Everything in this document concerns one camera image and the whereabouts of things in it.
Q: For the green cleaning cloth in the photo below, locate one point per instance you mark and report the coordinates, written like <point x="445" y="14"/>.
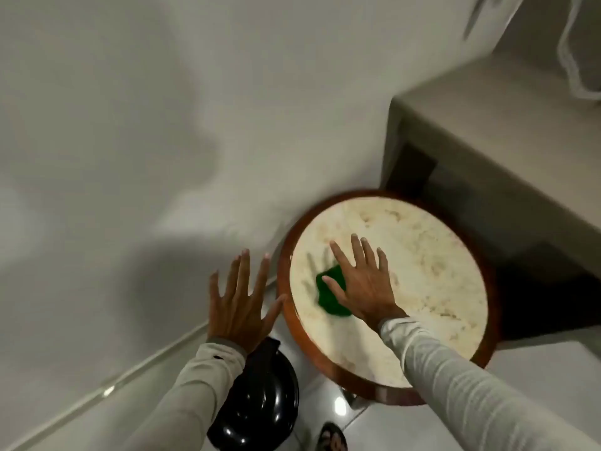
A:
<point x="328" y="300"/>

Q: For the person's right little finger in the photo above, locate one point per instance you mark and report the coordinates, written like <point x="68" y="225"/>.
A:
<point x="383" y="265"/>

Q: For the person's left middle finger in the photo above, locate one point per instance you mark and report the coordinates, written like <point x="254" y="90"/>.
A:
<point x="244" y="274"/>

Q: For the person's right forearm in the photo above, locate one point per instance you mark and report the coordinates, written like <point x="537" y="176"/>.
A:
<point x="460" y="389"/>

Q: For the person's right middle finger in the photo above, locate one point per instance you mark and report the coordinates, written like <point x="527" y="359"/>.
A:
<point x="358" y="255"/>

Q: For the black sandal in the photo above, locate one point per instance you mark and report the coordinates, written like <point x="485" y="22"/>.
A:
<point x="331" y="439"/>

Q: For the round marble-top wooden table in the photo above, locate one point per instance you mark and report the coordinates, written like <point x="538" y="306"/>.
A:
<point x="422" y="277"/>

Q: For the person's right hand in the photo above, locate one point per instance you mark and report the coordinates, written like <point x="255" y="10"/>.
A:
<point x="368" y="293"/>

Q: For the person's left forearm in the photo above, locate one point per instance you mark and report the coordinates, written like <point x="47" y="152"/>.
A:
<point x="188" y="399"/>

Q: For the person's left thumb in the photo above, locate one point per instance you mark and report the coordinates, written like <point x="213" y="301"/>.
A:
<point x="273" y="312"/>

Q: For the grey bench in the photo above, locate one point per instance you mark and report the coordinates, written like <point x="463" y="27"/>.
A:
<point x="507" y="136"/>

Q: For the person's left little finger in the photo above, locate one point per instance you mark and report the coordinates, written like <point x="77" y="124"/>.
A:
<point x="215" y="295"/>

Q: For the person's left hand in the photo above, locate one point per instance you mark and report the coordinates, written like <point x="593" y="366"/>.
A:
<point x="237" y="314"/>

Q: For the white lace cloth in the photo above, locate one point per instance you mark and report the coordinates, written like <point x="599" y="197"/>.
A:
<point x="570" y="65"/>

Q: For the person's right thumb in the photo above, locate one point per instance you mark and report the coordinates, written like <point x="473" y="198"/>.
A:
<point x="333" y="288"/>

